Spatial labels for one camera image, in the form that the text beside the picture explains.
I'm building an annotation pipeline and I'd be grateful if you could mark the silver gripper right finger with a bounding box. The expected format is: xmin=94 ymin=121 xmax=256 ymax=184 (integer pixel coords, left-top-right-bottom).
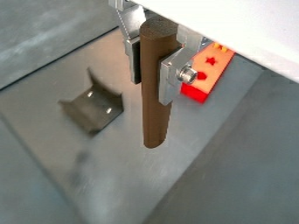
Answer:
xmin=158 ymin=25 xmax=203 ymax=105

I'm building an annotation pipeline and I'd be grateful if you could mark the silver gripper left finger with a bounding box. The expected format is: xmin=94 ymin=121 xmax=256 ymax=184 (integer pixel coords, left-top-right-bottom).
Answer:
xmin=108 ymin=0 xmax=145 ymax=84

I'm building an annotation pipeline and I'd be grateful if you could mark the brown oval peg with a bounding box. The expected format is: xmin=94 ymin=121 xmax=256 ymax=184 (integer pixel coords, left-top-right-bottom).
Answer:
xmin=140 ymin=16 xmax=179 ymax=149

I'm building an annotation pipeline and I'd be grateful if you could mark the red peg board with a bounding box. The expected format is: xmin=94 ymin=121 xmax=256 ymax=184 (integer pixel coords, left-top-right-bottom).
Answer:
xmin=181 ymin=42 xmax=235 ymax=103

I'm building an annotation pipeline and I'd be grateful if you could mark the yellow peg block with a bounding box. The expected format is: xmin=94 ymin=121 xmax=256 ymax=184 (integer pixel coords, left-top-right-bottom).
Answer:
xmin=212 ymin=42 xmax=228 ymax=53

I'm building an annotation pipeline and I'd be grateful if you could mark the black curved bracket stand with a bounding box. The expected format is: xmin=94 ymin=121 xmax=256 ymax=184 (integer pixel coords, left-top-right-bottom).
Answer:
xmin=58 ymin=68 xmax=124 ymax=135

